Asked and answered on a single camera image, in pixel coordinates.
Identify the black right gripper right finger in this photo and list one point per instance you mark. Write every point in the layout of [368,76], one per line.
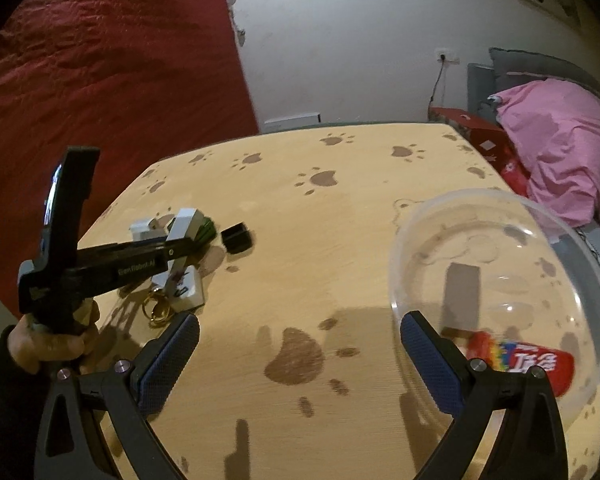
[530,444]

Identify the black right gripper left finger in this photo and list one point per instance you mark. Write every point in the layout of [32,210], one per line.
[71,444]

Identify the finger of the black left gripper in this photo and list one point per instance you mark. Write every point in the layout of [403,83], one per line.
[107,267]

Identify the red snack packet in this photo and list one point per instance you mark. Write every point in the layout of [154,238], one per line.
[513,356]

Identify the mahjong tile keychain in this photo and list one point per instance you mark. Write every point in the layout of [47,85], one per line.
[159,308]

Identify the white foam block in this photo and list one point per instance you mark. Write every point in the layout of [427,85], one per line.
[184,228]

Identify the small black square cap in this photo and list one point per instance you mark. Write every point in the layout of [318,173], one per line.
[236,239]

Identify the left hand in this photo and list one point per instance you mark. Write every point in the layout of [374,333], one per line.
[30,347]

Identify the white power adapter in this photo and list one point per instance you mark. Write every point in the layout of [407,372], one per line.
[147,229]

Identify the clear plastic bowl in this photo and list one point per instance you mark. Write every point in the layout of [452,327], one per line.
[539,282]

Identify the red curtain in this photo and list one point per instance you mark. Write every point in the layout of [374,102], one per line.
[140,80]

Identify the white baseboard heater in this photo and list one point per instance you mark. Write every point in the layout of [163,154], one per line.
[306,120]

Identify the pink duvet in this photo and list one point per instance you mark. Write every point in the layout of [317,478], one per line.
[555,127]

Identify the red gift box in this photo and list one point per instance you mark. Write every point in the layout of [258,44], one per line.
[491,142]

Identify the grey headboard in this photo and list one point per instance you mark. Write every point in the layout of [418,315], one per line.
[510,68]

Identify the green keychain case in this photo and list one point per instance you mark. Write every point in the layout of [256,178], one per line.
[206,233]

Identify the white wall socket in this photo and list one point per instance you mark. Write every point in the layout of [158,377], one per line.
[446,55]

